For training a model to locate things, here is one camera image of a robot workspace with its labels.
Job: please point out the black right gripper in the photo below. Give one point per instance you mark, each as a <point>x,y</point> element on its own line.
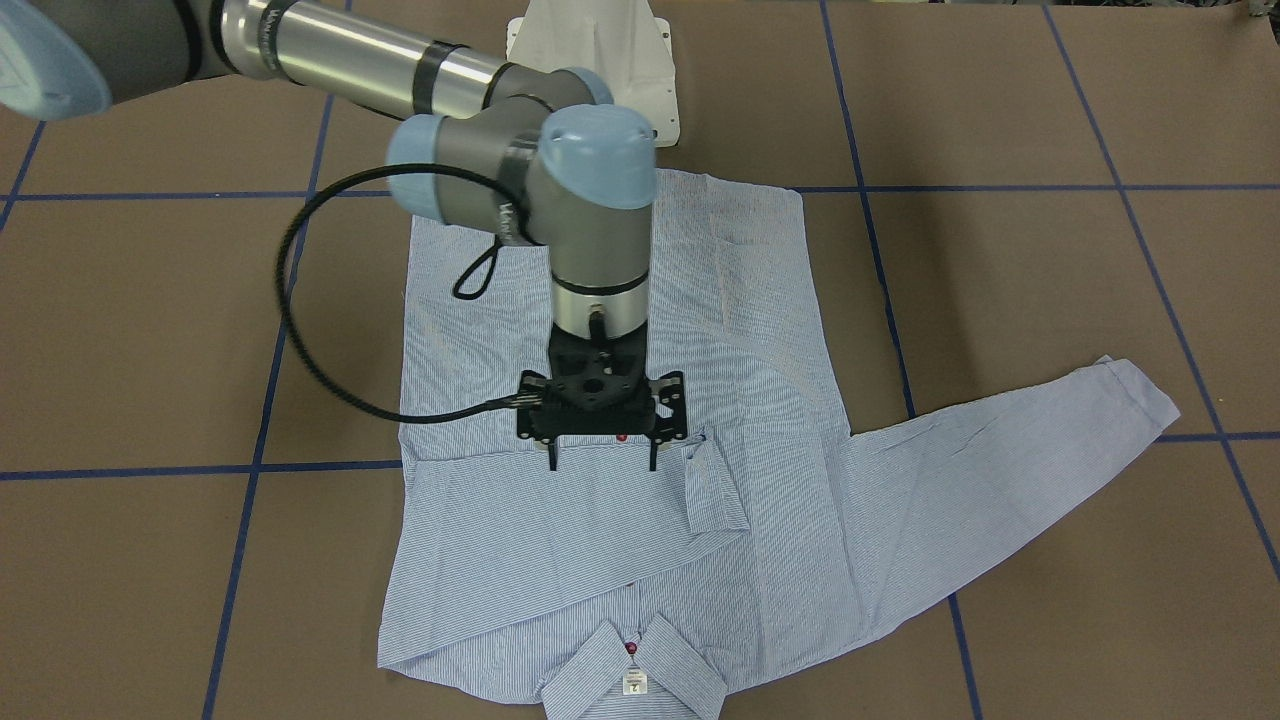
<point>668,398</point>

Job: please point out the light blue striped shirt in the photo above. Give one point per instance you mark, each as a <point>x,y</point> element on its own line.
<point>770,540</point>

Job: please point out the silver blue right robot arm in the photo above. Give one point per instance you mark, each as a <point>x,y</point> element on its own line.
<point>541,158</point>

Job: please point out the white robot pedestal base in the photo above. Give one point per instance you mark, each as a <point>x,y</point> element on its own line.
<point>621,42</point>

